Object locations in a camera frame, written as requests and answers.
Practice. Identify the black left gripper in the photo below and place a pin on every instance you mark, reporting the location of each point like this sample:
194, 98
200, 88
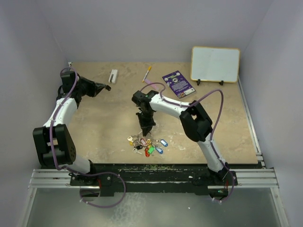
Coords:
94, 87

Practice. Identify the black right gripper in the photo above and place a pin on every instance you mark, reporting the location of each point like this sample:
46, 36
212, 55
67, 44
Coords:
146, 126

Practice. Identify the large metal keyring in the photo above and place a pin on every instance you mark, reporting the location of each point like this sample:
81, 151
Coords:
148, 136

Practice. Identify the yellow key tag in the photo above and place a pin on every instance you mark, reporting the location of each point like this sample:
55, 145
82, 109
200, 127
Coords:
130, 139

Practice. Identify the large blue key tag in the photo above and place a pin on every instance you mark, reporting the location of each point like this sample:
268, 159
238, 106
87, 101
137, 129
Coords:
163, 142

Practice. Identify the small blue key tag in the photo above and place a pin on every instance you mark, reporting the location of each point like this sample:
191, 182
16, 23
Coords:
159, 150

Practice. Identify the red key tag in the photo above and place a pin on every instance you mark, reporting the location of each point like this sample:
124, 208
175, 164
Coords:
143, 142
147, 154

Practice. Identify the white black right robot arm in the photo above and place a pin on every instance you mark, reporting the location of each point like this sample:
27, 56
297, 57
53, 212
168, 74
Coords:
196, 123

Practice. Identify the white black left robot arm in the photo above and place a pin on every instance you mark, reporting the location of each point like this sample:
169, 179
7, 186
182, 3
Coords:
54, 145

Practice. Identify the white stapler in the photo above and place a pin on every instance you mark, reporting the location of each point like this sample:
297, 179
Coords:
113, 76

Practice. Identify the pink translucent lead case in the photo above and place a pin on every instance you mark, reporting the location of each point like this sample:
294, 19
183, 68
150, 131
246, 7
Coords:
154, 86

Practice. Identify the purple paperback book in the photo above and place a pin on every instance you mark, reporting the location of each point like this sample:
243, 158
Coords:
178, 84

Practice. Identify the yellow capped marker pen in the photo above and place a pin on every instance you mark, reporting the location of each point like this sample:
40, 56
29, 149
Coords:
146, 74

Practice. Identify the black whiteboard stand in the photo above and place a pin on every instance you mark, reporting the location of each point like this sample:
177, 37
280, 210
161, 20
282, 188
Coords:
198, 82

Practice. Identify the yellow framed whiteboard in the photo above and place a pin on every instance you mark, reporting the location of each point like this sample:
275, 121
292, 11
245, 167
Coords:
214, 64

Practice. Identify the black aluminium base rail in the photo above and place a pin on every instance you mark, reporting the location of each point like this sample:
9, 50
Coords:
158, 178

